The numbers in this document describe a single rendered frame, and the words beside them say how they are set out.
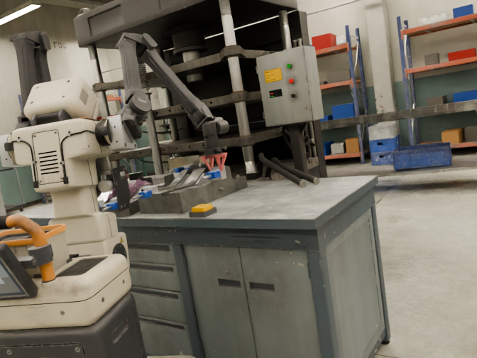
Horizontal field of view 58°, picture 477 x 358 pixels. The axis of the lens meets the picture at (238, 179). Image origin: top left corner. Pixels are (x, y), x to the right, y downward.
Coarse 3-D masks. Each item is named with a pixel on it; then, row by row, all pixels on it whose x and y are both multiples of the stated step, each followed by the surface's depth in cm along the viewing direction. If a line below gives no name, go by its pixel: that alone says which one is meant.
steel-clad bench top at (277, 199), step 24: (240, 192) 206; (264, 192) 196; (288, 192) 187; (312, 192) 179; (336, 192) 171; (48, 216) 230; (144, 216) 187; (168, 216) 179; (216, 216) 164; (240, 216) 158; (264, 216) 152; (288, 216) 147; (312, 216) 141
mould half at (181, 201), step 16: (192, 176) 208; (240, 176) 218; (160, 192) 186; (176, 192) 179; (192, 192) 185; (208, 192) 194; (224, 192) 204; (144, 208) 192; (160, 208) 186; (176, 208) 181
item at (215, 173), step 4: (212, 168) 183; (216, 168) 182; (224, 168) 184; (208, 172) 181; (212, 172) 179; (216, 172) 180; (220, 172) 181; (224, 172) 184; (204, 176) 176; (208, 176) 177; (212, 176) 179; (216, 176) 180; (220, 176) 182; (224, 176) 183
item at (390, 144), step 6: (390, 138) 686; (396, 138) 701; (372, 144) 703; (378, 144) 754; (384, 144) 694; (390, 144) 689; (396, 144) 700; (372, 150) 704; (378, 150) 700; (384, 150) 696; (390, 150) 691
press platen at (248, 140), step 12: (252, 132) 283; (264, 132) 270; (276, 132) 279; (168, 144) 310; (180, 144) 281; (192, 144) 275; (204, 144) 270; (228, 144) 259; (240, 144) 244; (252, 144) 244; (120, 156) 309; (132, 156) 309
